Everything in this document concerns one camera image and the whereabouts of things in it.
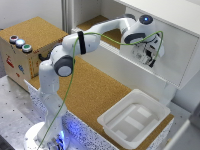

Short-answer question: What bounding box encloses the white plastic box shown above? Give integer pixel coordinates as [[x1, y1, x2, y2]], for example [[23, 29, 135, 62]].
[[96, 88, 172, 150]]

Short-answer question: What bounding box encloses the green cable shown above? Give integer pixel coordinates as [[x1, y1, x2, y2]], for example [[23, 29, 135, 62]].
[[35, 30, 165, 150]]

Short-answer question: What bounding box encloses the black door handle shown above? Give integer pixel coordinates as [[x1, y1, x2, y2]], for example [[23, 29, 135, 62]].
[[148, 55, 158, 69]]

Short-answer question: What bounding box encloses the white sliding door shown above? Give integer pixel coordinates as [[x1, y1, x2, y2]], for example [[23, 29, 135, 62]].
[[118, 19, 200, 90]]

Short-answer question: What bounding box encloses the black drawer handle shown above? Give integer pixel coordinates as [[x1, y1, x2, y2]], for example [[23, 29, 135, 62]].
[[37, 52, 52, 63]]

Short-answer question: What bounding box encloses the red button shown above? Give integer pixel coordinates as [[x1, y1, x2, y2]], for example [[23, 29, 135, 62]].
[[9, 34, 20, 45]]

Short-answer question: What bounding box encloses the white cabinet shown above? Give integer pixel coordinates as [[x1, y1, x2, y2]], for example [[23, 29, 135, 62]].
[[63, 0, 200, 107]]

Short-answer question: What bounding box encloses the blue button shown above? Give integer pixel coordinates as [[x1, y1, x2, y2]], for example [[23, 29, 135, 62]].
[[14, 38, 26, 49]]

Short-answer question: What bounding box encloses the wooden drawer box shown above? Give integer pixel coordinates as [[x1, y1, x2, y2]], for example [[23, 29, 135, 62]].
[[0, 16, 70, 92]]

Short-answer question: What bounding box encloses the green button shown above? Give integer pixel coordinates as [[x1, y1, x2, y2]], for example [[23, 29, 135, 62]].
[[21, 43, 33, 54]]

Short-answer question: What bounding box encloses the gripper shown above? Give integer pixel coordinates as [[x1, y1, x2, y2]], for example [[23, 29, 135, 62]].
[[133, 33, 166, 69]]

